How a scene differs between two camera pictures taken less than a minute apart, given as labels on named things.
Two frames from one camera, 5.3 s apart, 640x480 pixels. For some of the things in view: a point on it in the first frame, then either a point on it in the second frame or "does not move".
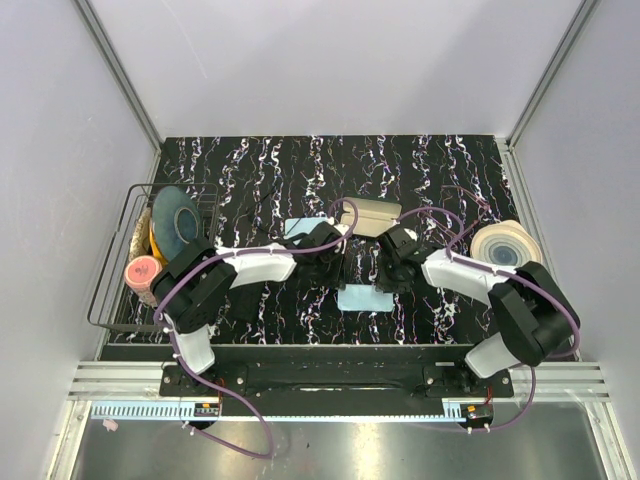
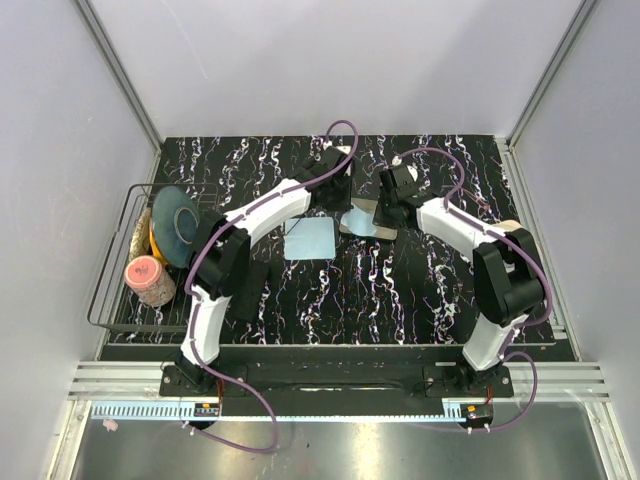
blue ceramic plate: x=175 y=221 does not move
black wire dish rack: x=115 y=305 does not move
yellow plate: x=156 y=249 does not move
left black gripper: x=336 y=281 → x=345 y=204
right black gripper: x=385 y=283 → x=381 y=220
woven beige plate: x=140 y=240 does not move
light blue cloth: x=363 y=297 → x=358 y=222
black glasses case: x=245 y=302 does not move
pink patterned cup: x=138 y=275 does not move
